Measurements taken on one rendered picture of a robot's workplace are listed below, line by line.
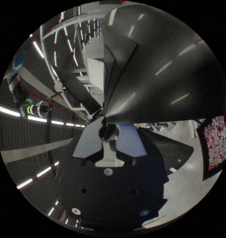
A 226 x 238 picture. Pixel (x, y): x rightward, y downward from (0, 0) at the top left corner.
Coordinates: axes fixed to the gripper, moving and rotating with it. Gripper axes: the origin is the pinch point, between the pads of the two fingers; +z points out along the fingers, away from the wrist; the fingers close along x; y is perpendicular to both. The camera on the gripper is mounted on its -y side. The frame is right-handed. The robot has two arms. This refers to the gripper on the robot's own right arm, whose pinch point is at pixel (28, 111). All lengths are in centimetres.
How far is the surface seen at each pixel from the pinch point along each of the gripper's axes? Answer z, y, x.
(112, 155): 743, 102, 77
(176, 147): -4, 69, -14
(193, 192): 31, 166, -100
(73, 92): -2.8, 33.9, 7.1
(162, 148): 0, 65, -13
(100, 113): 2.3, 45.5, 1.1
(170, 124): 0, 73, -3
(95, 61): -7, 37, 37
